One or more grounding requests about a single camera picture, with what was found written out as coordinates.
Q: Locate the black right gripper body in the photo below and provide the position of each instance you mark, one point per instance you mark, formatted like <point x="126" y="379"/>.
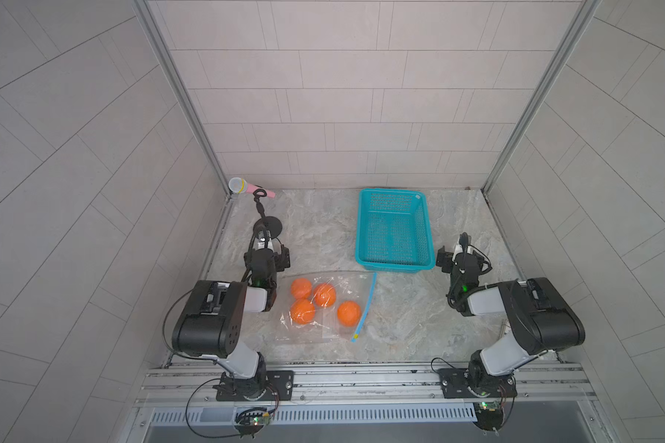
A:
<point x="448" y="266"/>

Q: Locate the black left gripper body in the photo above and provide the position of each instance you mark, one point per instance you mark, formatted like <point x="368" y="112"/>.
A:
<point x="276" y="266"/>

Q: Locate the clear zip-top bag blue seal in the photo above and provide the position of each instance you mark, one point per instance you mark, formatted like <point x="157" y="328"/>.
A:
<point x="349" y="285"/>

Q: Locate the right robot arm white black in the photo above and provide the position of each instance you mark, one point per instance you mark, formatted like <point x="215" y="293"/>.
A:
<point x="540" y="320"/>

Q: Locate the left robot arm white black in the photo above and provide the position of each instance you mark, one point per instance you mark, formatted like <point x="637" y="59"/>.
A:
<point x="210" y="323"/>

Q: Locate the black microphone stand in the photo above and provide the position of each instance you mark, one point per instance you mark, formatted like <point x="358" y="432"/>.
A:
<point x="269" y="226"/>

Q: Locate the orange ball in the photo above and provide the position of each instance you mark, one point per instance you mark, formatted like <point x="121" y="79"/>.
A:
<point x="302" y="312"/>
<point x="349" y="314"/>
<point x="301" y="288"/>
<point x="324" y="295"/>

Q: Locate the teal plastic basket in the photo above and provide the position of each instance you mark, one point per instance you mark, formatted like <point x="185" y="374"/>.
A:
<point x="393" y="231"/>

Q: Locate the pink toy microphone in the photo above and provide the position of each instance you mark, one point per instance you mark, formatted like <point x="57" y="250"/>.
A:
<point x="238" y="186"/>

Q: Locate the white ventilation grille strip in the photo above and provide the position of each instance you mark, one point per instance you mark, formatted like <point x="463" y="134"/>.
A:
<point x="289" y="415"/>

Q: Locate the right circuit board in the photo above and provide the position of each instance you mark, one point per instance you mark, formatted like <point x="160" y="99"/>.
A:
<point x="490" y="416"/>

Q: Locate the circuit board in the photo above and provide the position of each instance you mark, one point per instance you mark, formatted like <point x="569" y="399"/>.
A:
<point x="490" y="416"/>
<point x="251" y="421"/>

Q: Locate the left circuit board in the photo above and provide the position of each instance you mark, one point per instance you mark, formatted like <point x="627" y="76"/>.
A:
<point x="251" y="421"/>

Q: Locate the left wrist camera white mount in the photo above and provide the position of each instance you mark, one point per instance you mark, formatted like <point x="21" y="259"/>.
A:
<point x="262" y="238"/>

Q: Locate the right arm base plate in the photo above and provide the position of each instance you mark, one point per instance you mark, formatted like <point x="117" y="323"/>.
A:
<point x="474" y="383"/>

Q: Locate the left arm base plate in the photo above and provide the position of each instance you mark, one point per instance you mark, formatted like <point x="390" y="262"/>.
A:
<point x="274" y="385"/>

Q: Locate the aluminium mounting rail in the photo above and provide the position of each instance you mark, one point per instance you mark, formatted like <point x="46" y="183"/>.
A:
<point x="310" y="384"/>

